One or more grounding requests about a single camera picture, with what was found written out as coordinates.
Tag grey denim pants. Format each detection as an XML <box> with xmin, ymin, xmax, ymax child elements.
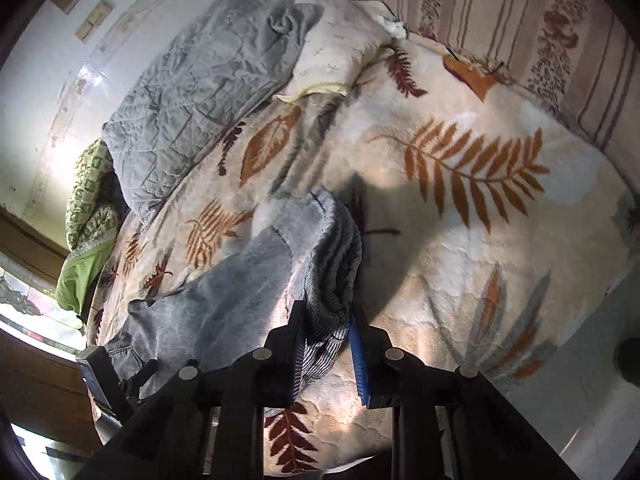
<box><xmin>105</xmin><ymin>186</ymin><xmax>362</xmax><ymax>396</ymax></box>

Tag striped beige bedsheet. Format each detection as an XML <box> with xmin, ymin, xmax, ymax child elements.
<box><xmin>380</xmin><ymin>0</ymin><xmax>639</xmax><ymax>188</ymax></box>

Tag cream small pillow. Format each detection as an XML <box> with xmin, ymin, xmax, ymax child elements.
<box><xmin>277</xmin><ymin>0</ymin><xmax>408</xmax><ymax>103</ymax></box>

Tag green white patterned quilt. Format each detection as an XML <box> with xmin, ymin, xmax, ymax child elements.
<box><xmin>54</xmin><ymin>139</ymin><xmax>126</xmax><ymax>321</ymax></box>

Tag grey quilted pillow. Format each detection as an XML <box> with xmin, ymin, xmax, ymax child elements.
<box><xmin>101</xmin><ymin>0</ymin><xmax>322</xmax><ymax>224</ymax></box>

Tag beige leaf-pattern blanket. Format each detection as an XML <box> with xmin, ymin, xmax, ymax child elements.
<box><xmin>86</xmin><ymin>34</ymin><xmax>640</xmax><ymax>476</ymax></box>

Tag stained glass wooden window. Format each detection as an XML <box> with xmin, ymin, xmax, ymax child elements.
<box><xmin>0</xmin><ymin>209</ymin><xmax>94</xmax><ymax>401</ymax></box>

